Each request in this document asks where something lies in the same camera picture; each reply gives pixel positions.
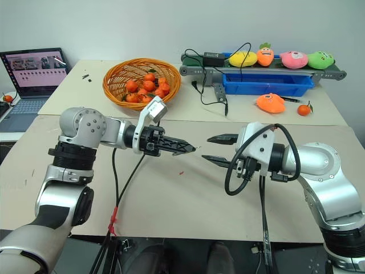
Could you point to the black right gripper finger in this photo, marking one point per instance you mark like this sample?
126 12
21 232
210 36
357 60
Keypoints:
223 139
218 161

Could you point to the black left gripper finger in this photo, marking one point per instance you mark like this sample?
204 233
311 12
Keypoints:
176 144
178 153

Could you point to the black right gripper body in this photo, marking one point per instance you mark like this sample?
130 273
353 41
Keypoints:
247 168

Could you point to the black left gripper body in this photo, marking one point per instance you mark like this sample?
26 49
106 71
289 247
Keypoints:
152 137

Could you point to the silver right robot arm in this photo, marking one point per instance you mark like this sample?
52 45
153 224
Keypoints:
322 160

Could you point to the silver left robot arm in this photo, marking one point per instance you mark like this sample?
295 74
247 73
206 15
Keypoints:
82 125

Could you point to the orange round plush toy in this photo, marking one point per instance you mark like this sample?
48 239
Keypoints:
271 104

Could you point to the orange wicker basket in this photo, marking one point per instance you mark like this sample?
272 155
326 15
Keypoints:
114 85

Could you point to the blue plastic bin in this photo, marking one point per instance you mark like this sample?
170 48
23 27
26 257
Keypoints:
265 85

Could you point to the black pen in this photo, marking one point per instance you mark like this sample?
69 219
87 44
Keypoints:
291 100

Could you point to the orange tangerine with leaf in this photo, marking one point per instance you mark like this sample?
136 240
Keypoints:
304 110

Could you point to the black power adapter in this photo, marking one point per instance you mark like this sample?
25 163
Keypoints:
214 58

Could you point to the yellow plush toy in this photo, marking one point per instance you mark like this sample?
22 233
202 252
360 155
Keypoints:
243 59

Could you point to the red tape wrap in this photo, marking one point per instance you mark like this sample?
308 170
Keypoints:
114 218

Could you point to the small grey conveyor belt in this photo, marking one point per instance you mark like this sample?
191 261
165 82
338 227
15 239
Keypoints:
285 73

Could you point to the orange carrot plush toy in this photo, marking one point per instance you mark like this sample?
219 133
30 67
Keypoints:
265 57

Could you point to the pink plush toy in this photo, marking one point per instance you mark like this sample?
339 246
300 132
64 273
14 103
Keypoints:
293 60

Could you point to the green plush toy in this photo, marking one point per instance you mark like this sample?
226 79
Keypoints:
320 60

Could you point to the open grey laptop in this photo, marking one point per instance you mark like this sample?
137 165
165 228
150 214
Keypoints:
34 71

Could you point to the orange tangerine with stem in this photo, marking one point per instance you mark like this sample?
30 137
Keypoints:
8 98

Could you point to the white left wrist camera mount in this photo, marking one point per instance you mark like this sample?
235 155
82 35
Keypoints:
155 109

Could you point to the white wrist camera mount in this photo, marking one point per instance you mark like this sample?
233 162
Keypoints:
256 140
155 109

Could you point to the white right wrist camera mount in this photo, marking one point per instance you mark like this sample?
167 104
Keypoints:
256 140

